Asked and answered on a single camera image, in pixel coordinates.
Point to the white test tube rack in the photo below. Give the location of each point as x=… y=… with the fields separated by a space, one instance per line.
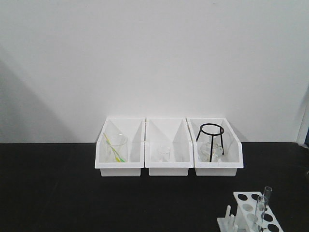
x=243 y=220

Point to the middle white storage bin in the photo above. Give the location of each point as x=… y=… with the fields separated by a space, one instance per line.
x=172 y=132

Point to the white storage bin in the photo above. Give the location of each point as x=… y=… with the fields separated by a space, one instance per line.
x=172 y=132
x=233 y=156
x=134 y=130

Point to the small clear glass beaker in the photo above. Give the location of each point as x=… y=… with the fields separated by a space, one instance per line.
x=163 y=153

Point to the large clear glass beaker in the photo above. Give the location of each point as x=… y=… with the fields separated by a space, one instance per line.
x=116 y=139

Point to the left white storage bin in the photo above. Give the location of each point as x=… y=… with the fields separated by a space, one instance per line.
x=134 y=130

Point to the green plastic spatula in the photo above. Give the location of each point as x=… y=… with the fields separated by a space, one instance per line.
x=119 y=149

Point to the yellow plastic spatula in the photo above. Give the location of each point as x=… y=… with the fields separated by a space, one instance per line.
x=118 y=159

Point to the glass alcohol lamp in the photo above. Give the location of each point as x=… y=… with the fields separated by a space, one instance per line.
x=205 y=152

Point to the black metal tripod stand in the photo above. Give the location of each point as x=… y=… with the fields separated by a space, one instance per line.
x=212 y=135

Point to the right white storage bin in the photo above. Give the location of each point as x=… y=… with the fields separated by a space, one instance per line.
x=233 y=156

